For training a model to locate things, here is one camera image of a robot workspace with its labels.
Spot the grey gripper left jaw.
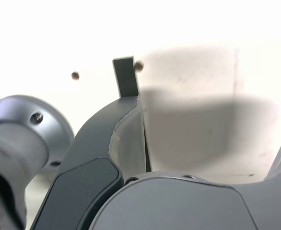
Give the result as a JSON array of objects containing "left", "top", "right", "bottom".
[{"left": 32, "top": 95, "right": 148, "bottom": 230}]

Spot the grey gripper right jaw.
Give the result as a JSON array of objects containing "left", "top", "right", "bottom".
[{"left": 89, "top": 130, "right": 281, "bottom": 230}]

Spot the black tape strip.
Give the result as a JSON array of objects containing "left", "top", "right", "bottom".
[{"left": 112, "top": 56, "right": 140, "bottom": 98}]

